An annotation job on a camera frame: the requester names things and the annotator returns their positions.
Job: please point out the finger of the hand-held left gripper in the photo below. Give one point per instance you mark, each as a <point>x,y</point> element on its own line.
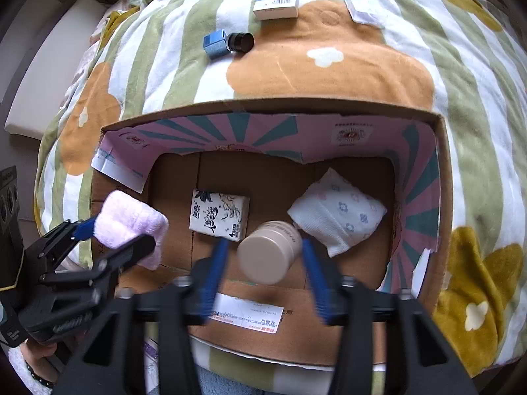
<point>123,251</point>
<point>85,227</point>

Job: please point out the pink towel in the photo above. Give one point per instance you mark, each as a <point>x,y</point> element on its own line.
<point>131,218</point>

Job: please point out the white floral soft pack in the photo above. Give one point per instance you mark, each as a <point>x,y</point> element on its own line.
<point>341,210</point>

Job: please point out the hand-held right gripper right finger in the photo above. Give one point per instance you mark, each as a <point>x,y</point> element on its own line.
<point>315,273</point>

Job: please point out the beige round jar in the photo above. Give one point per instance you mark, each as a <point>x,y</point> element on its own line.
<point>265,255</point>

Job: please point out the blue bottle with black cap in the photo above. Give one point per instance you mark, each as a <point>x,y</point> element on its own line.
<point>222,43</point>

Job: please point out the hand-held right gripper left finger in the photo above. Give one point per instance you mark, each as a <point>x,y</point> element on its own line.
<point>215,273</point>

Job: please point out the white black-print tissue pack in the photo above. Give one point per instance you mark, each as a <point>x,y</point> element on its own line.
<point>220,214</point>

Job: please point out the white cushion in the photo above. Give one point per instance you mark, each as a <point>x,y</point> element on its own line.
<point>53,70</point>

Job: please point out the floral striped blanket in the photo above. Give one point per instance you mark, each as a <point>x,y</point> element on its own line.
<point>329,78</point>

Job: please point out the person's left hand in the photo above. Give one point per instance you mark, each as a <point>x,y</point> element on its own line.
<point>39,352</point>

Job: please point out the cardboard box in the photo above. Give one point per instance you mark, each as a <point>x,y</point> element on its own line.
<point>271,181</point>

